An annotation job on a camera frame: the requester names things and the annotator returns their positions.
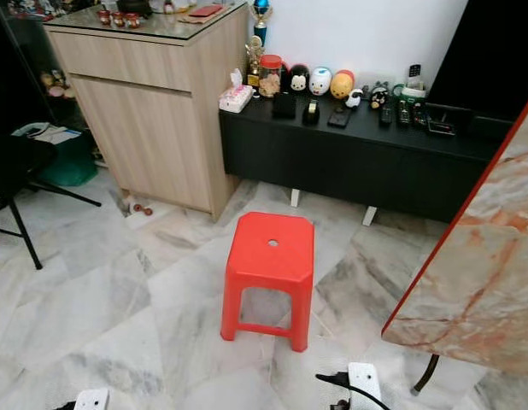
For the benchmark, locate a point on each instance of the black chair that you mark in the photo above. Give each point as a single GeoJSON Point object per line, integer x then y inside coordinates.
{"type": "Point", "coordinates": [12, 166]}

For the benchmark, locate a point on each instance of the green plastic bin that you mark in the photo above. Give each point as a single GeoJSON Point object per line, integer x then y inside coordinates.
{"type": "Point", "coordinates": [72, 166]}

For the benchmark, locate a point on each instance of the stack of papers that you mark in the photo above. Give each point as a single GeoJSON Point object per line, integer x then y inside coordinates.
{"type": "Point", "coordinates": [46, 132]}

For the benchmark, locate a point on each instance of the dark display shelf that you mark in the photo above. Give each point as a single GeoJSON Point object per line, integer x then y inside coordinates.
{"type": "Point", "coordinates": [25, 68]}

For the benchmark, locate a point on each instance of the small red floor clutter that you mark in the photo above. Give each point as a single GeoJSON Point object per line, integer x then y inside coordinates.
{"type": "Point", "coordinates": [140, 207]}

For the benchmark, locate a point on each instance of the light wooden cabinet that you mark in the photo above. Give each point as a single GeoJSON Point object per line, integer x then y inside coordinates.
{"type": "Point", "coordinates": [144, 128]}

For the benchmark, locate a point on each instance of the small red cup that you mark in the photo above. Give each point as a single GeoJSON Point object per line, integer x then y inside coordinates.
{"type": "Point", "coordinates": [117, 18]}
{"type": "Point", "coordinates": [132, 20]}
{"type": "Point", "coordinates": [103, 15]}

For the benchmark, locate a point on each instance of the pink tissue box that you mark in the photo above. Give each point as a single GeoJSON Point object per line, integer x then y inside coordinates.
{"type": "Point", "coordinates": [236, 96]}

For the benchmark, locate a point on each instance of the red plastic stool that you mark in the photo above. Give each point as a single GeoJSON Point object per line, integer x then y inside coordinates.
{"type": "Point", "coordinates": [271, 252]}

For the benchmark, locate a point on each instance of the flat red case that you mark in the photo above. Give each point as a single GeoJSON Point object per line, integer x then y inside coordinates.
{"type": "Point", "coordinates": [206, 10]}

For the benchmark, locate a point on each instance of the gold trophy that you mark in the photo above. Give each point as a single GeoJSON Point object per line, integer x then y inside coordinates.
{"type": "Point", "coordinates": [254, 60]}

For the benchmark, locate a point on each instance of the white console leg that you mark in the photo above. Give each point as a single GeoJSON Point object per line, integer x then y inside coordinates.
{"type": "Point", "coordinates": [294, 197]}
{"type": "Point", "coordinates": [369, 215]}

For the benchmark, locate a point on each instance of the clear jar with red lid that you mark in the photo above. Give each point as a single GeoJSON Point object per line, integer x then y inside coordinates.
{"type": "Point", "coordinates": [272, 77]}

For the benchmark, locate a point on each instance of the black box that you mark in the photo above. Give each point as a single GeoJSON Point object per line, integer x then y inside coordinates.
{"type": "Point", "coordinates": [284, 105]}

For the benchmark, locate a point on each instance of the black round plush toy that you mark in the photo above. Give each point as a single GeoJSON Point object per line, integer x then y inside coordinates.
{"type": "Point", "coordinates": [296, 79]}

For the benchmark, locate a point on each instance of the blue trophy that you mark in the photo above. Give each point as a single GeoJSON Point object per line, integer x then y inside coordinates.
{"type": "Point", "coordinates": [261, 12]}

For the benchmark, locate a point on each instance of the black tape dispenser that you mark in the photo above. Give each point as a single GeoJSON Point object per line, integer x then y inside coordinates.
{"type": "Point", "coordinates": [311, 112]}

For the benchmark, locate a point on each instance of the white round plush toy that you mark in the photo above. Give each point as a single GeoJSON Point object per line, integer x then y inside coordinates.
{"type": "Point", "coordinates": [320, 81]}

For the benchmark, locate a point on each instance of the black low console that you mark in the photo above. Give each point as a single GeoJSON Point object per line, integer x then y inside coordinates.
{"type": "Point", "coordinates": [341, 162]}

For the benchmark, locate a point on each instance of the black wallet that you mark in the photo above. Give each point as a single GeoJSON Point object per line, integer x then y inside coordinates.
{"type": "Point", "coordinates": [339, 118]}

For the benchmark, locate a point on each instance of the orange round plush toy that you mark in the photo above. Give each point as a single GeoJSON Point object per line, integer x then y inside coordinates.
{"type": "Point", "coordinates": [342, 84]}

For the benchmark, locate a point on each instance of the small white figurine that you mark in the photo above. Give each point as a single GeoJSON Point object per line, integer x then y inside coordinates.
{"type": "Point", "coordinates": [354, 97]}

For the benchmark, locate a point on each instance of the black and white figurine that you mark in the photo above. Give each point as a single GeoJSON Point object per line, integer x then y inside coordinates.
{"type": "Point", "coordinates": [379, 96]}

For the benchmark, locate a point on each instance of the black remote control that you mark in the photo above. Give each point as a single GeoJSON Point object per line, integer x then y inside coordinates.
{"type": "Point", "coordinates": [420, 114]}

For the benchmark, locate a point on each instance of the black table leg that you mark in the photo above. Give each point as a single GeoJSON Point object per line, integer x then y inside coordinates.
{"type": "Point", "coordinates": [428, 371]}

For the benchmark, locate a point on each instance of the marble table with red edge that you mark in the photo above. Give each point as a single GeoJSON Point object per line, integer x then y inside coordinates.
{"type": "Point", "coordinates": [478, 273]}

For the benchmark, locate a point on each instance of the black television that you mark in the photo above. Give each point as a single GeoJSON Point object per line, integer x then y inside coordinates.
{"type": "Point", "coordinates": [486, 51]}

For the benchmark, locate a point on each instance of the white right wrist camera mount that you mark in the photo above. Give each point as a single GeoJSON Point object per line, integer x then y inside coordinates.
{"type": "Point", "coordinates": [365, 384]}

